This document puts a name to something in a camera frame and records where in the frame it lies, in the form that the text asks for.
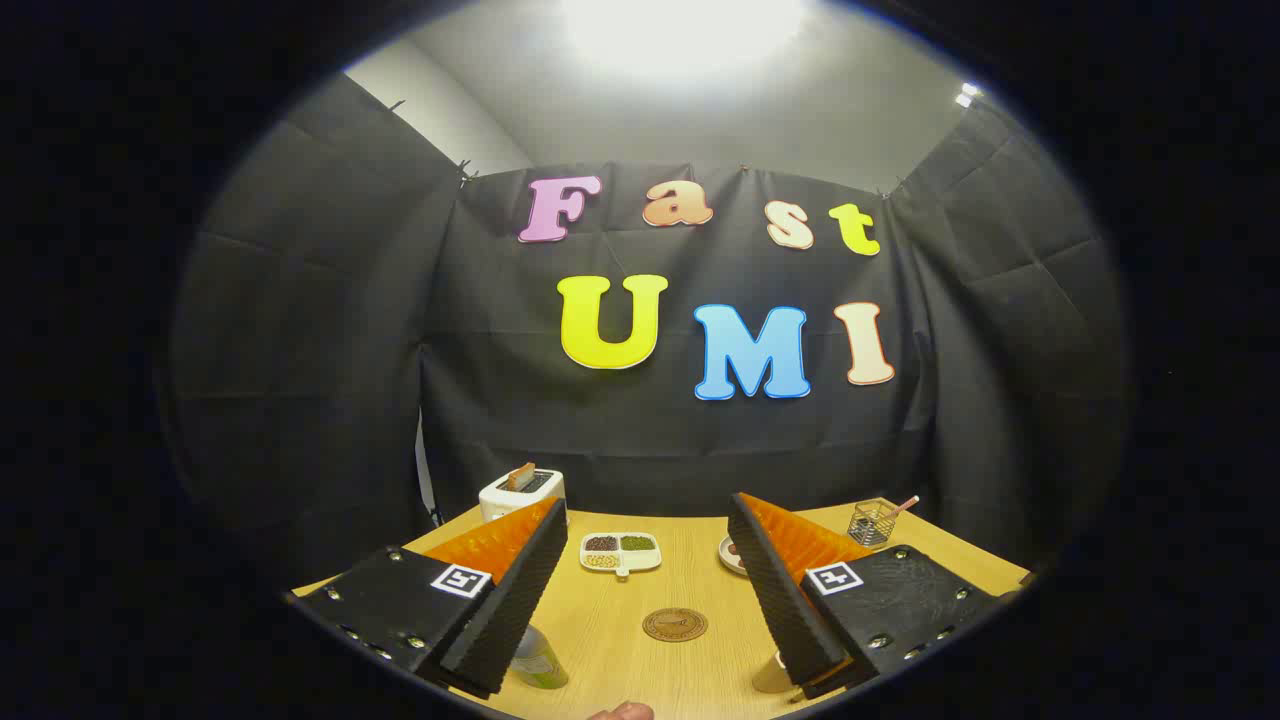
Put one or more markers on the toast slice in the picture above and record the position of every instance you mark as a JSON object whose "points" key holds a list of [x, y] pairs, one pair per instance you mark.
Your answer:
{"points": [[520, 476]]}

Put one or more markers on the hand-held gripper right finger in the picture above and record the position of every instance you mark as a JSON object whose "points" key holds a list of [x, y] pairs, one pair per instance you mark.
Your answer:
{"points": [[780, 600]]}

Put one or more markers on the wooden table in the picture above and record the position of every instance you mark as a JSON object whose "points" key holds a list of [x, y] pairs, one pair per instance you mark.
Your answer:
{"points": [[690, 680]]}

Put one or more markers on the round cork coaster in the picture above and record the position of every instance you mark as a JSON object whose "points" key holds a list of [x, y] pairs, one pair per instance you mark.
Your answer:
{"points": [[675, 625]]}

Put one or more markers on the black backdrop cloth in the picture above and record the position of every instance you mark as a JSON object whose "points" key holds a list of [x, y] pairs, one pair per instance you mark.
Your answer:
{"points": [[500, 420]]}

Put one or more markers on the white toaster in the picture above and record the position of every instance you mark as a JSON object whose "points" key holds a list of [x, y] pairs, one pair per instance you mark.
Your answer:
{"points": [[500, 500]]}

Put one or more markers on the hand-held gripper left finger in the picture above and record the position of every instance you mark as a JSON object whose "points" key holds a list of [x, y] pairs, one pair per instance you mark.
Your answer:
{"points": [[515, 600]]}

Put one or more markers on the white divided bean tray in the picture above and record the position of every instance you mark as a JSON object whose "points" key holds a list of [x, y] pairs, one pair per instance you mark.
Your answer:
{"points": [[620, 553]]}

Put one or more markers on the pink striped straw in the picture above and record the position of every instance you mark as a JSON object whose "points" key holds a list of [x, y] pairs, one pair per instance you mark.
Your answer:
{"points": [[906, 504]]}

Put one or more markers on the silver green juice bottle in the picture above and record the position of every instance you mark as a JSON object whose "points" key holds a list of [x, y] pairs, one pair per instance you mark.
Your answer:
{"points": [[540, 662]]}

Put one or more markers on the white round plate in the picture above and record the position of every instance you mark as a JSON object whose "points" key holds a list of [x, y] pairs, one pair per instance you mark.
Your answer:
{"points": [[730, 562]]}

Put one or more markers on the ceiling light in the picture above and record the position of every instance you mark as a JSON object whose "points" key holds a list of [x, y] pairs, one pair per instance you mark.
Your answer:
{"points": [[680, 35]]}

